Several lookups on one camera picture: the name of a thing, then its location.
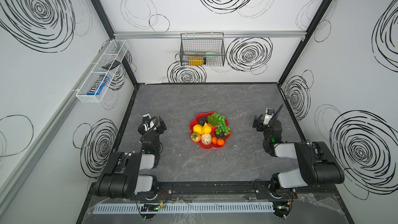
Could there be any fake red strawberry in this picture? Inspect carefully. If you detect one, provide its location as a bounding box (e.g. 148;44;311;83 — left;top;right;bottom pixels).
190;132;202;143

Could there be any yellow fake lemon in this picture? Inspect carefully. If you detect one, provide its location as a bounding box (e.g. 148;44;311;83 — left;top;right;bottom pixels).
193;124;203;135

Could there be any black fake avocado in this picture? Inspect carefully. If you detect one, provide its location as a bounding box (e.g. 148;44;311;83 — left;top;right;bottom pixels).
198;116;208;126

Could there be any small yellow fake fruit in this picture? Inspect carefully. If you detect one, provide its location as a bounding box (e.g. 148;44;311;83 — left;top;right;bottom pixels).
202;123;212;134

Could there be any green fake grape bunch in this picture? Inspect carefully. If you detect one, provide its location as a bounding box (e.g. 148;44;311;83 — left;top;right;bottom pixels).
207;113;231;138

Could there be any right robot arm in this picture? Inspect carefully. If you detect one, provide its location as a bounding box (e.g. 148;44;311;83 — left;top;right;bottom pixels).
252;115;345;191

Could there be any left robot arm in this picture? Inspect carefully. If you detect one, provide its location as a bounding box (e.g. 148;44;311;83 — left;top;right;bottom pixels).
95;114;167;200

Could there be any blue candy packet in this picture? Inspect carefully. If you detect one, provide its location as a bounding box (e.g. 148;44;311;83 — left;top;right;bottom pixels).
87;75;109;95

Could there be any black remote control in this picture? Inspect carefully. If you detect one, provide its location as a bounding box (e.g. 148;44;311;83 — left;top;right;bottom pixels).
102;61;121;71

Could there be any yellow box in basket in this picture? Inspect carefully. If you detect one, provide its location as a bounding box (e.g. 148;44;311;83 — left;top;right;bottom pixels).
188;56;206;66

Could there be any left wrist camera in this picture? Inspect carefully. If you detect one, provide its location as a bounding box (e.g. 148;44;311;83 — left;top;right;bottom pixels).
142;114;153;132

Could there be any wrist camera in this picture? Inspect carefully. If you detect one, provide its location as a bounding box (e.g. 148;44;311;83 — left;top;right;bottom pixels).
263;108;275;125
142;114;153;132

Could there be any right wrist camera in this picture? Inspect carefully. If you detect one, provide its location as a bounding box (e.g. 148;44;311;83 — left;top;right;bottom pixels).
263;108;275;125

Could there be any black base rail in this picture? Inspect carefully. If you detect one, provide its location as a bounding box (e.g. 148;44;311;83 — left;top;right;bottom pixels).
88;180;338;201

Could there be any grey slotted cable duct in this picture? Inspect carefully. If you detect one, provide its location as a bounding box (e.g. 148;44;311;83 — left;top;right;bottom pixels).
93;202;275;214

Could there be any black wire wall basket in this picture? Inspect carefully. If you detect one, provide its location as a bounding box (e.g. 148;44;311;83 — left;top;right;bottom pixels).
176;32;226;67

